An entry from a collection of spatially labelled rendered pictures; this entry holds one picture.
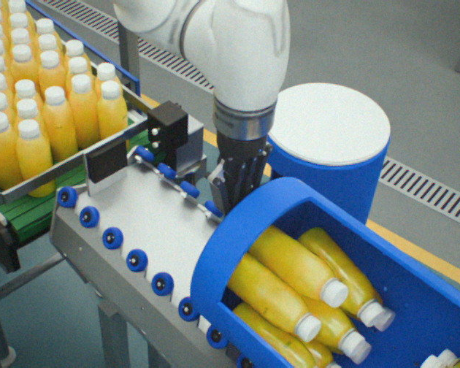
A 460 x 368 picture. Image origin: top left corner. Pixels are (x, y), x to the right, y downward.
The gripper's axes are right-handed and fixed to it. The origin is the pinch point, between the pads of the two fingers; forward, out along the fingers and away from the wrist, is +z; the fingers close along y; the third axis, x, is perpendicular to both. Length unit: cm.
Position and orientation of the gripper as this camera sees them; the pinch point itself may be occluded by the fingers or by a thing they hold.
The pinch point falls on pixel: (234, 217)
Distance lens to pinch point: 114.9
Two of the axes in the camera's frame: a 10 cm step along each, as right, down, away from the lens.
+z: -0.5, 7.1, 7.0
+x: 7.0, 5.3, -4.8
